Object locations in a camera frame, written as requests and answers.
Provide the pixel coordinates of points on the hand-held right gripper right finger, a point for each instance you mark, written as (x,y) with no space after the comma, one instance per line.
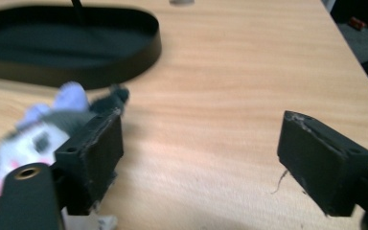
(319,159)

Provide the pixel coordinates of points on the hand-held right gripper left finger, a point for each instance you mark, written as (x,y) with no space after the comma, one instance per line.
(96,153)

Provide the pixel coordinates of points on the grey and white plush toy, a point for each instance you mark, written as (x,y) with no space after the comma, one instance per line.
(41,134)

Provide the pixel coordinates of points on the black oval tray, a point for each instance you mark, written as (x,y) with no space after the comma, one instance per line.
(67,44)

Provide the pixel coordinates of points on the red object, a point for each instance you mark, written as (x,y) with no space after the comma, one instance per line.
(356,23)

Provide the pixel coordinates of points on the black rod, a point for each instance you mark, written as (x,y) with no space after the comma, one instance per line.
(77,9)

